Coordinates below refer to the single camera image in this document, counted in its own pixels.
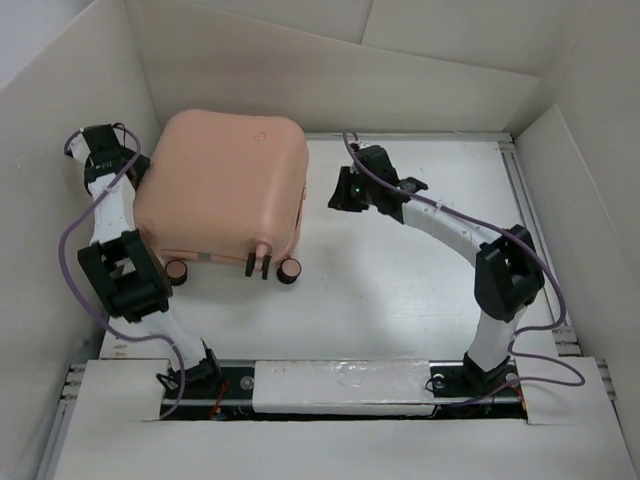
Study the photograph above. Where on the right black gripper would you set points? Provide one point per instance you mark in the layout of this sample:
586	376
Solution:
341	198

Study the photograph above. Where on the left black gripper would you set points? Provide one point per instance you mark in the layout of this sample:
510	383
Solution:
142	164

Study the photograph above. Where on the pink hard-shell suitcase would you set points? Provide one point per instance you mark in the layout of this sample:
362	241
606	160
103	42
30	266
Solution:
225	187

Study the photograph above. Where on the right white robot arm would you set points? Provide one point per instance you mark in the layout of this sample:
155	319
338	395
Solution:
506	278

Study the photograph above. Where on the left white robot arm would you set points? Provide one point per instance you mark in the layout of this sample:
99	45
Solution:
128	278

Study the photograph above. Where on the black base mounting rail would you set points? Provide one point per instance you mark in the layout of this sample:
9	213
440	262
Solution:
343	390

